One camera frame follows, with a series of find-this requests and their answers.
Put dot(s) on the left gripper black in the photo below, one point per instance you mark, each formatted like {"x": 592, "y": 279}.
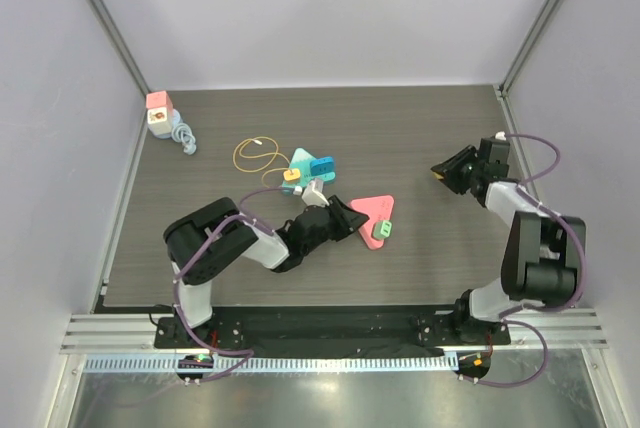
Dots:
{"x": 347, "y": 219}

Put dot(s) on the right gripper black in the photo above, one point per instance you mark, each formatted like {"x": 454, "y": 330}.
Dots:
{"x": 463, "y": 171}

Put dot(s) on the pink triangular power socket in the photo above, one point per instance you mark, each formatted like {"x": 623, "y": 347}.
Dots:
{"x": 377, "y": 208}

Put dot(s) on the green usb charger plug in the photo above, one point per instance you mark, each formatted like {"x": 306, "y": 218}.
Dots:
{"x": 382, "y": 230}

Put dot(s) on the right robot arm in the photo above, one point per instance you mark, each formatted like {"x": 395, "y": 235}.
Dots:
{"x": 544, "y": 263}

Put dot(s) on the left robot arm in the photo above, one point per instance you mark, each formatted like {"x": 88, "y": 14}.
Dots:
{"x": 204, "y": 243}

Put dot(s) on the blue charger plug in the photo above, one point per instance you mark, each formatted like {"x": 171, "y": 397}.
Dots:
{"x": 322, "y": 166}

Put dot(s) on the teal triangular power socket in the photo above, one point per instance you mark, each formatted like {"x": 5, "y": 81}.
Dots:
{"x": 301, "y": 159}

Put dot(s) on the orange charger plug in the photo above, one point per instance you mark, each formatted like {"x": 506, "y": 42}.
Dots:
{"x": 291, "y": 175}

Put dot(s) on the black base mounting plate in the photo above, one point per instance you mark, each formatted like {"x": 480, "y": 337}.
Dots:
{"x": 333, "y": 332}

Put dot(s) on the pink white cube charger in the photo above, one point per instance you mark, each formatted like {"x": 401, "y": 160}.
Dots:
{"x": 159, "y": 114}

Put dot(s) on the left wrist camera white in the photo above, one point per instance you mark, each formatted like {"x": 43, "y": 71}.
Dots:
{"x": 312, "y": 193}

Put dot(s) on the aluminium front rail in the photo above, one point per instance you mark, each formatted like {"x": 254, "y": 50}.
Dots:
{"x": 575, "y": 328}

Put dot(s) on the right aluminium frame post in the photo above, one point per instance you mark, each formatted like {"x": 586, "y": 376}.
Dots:
{"x": 536, "y": 31}

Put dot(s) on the aluminium frame post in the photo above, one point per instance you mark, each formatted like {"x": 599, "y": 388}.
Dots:
{"x": 103, "y": 15}
{"x": 536, "y": 31}

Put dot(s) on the slotted cable duct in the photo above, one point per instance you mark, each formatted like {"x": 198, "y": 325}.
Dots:
{"x": 199, "y": 363}

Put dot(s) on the left aluminium frame post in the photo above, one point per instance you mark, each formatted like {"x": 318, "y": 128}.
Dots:
{"x": 103, "y": 15}

